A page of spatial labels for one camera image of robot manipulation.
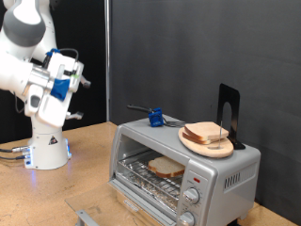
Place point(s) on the black metal bookend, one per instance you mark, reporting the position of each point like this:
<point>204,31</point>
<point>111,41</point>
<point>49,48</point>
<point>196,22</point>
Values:
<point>229,92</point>

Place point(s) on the metal spatula with blue block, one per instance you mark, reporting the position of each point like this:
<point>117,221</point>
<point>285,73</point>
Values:
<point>156,117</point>

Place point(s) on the silver oven knob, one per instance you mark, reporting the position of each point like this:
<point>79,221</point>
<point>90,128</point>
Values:
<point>187,218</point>
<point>192,195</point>

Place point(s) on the thin metal pin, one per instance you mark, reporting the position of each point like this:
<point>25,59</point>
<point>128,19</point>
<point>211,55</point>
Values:
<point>220,135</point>

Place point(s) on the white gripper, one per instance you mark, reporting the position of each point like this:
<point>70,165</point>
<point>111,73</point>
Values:
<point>55,113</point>

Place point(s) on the black curtain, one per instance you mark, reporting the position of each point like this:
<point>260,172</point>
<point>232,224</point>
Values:
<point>91,31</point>

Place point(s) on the silver toaster oven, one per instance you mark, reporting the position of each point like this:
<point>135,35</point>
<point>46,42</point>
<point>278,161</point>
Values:
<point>219,163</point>

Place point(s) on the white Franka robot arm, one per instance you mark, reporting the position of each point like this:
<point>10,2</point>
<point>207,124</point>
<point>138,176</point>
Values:
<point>47,150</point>

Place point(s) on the vertical metal pole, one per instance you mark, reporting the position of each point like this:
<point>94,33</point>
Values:
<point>107,47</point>

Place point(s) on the white wrist camera blue mount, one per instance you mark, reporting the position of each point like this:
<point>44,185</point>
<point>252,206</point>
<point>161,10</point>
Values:
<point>64,70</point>

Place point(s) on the white bread slice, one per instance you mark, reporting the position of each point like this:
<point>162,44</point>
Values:
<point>205,129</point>
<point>166,166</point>
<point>193,139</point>

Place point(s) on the round wooden board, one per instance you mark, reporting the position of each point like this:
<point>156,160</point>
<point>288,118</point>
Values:
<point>207,150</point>

